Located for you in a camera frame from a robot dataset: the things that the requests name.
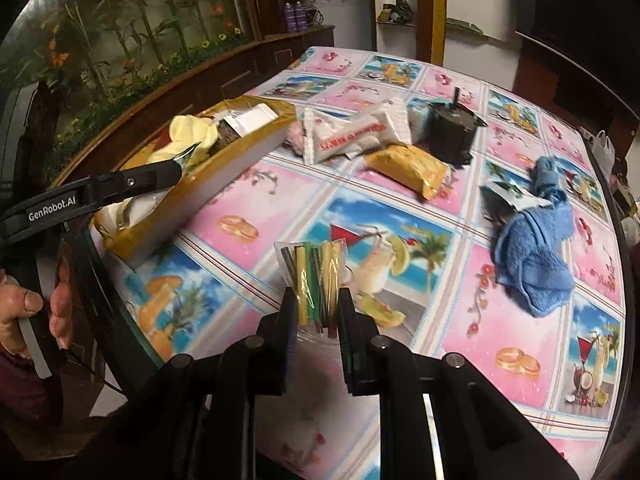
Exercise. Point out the dark clutter bundle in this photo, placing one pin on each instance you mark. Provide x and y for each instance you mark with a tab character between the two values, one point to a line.
397	10

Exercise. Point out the bag of coloured tubes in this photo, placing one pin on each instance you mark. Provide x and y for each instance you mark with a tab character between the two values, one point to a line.
312	270

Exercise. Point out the white packet red print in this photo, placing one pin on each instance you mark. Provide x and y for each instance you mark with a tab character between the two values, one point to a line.
350	135

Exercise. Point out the white crinkled plastic packet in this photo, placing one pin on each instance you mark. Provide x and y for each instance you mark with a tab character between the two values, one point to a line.
140	212

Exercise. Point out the wooden side cabinet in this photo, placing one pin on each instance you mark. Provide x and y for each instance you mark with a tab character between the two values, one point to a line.
225	75

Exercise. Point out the person's left forearm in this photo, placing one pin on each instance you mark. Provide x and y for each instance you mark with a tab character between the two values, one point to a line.
20	385

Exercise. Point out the floral bamboo wall panel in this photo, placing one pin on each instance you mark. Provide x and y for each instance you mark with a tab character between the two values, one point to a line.
125	35

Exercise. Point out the blue towel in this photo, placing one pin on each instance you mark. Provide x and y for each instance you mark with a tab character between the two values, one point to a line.
535	250

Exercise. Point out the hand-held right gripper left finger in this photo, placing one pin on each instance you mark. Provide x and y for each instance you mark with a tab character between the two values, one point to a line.
289	325

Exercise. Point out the black television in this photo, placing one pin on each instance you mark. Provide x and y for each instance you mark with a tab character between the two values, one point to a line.
565	0

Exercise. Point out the purple spray can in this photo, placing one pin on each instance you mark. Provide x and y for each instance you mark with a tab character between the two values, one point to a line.
300	16
288	17

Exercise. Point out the white plastic bag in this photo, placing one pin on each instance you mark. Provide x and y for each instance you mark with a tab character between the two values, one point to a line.
602	152

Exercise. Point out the black electric motor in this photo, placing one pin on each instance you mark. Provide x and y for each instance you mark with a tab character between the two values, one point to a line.
450	132

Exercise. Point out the yellow foil packet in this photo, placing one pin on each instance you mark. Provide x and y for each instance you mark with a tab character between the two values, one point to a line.
405	167

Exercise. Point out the printed tablecloth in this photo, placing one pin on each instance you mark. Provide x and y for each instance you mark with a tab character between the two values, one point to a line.
300	200

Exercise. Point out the person's left hand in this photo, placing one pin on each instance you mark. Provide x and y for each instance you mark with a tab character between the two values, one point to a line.
15	320

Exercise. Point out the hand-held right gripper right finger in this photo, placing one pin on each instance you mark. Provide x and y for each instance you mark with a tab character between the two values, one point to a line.
348	330

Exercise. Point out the silver green foil packet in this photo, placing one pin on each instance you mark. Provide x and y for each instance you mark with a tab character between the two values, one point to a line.
193	158

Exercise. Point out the white flat packet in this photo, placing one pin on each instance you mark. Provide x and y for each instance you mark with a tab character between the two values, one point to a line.
250	119

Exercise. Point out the pale yellow soft item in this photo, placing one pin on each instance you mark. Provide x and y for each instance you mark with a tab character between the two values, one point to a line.
190	130

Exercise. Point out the pink plush toy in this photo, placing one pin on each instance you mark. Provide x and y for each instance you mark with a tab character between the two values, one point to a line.
295	140

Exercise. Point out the green flat item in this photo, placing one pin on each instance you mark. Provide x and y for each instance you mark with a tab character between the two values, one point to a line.
465	26

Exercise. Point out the small white green packet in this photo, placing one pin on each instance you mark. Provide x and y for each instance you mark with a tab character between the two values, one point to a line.
510	197

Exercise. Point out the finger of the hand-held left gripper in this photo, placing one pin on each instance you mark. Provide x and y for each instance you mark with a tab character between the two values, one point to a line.
150	177

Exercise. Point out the wooden post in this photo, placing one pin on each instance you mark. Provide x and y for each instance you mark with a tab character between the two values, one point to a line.
430	10

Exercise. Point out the brown speckled knit item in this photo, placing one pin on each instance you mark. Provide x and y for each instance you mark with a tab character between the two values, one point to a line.
226	135

